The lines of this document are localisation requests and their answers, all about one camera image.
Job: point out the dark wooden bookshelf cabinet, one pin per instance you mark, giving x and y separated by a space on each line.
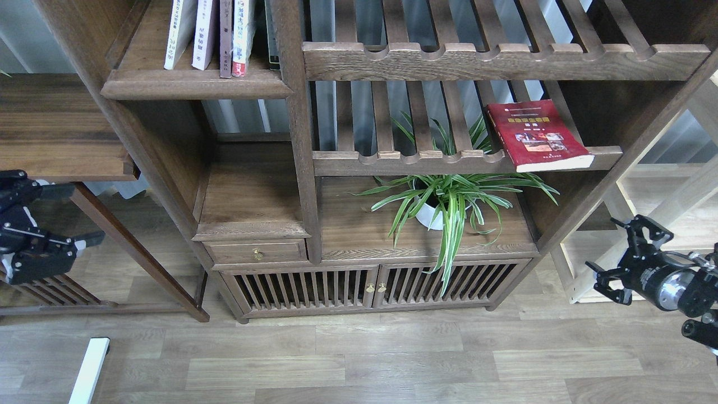
269 161

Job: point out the pale lavender white book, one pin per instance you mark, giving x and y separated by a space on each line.
205 34

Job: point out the white plant pot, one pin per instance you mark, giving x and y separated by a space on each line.
429 214

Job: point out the dark thin upright book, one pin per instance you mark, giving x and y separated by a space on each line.
273 49

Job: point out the brown spine upright book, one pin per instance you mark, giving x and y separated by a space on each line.
225 38

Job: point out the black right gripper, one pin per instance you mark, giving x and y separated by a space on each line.
656 278

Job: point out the light wooden shelf rack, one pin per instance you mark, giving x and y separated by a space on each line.
674 183

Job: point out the yellow green cover book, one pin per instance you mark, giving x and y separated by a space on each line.
181 30

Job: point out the red cover book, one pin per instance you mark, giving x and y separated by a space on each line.
536 138

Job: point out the green spider plant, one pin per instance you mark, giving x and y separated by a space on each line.
481 190

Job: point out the white bar on floor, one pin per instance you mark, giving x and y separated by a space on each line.
90 369

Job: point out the white red upright book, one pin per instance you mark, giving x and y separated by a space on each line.
243 35

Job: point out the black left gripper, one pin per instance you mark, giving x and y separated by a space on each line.
30 253

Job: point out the brass drawer knob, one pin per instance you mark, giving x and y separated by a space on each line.
257 255

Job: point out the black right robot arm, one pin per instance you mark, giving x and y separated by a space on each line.
696 302

